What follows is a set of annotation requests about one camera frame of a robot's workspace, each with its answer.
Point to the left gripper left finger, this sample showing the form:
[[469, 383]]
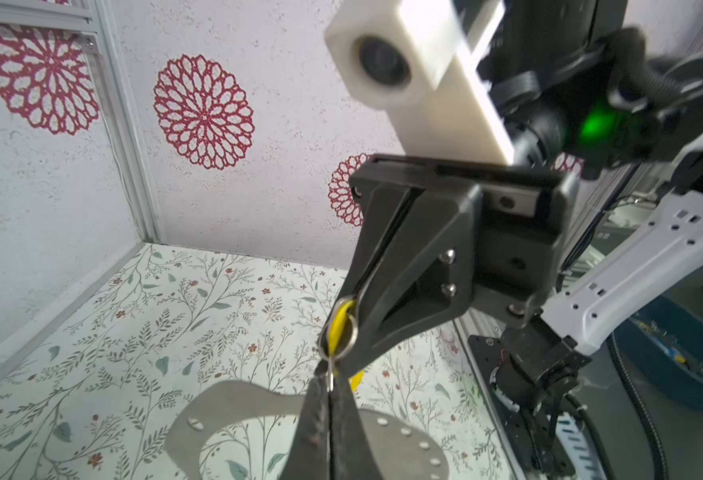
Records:
[[309, 457]]

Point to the yellow key tag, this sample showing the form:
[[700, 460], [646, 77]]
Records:
[[340, 335]]

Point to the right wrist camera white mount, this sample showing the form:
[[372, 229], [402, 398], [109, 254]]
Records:
[[416, 61]]

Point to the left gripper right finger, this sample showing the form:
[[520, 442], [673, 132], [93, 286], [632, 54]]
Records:
[[350, 455]]

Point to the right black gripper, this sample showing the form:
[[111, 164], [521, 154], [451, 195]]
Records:
[[440, 237]]

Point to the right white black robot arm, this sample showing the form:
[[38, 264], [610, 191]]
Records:
[[544, 355]]

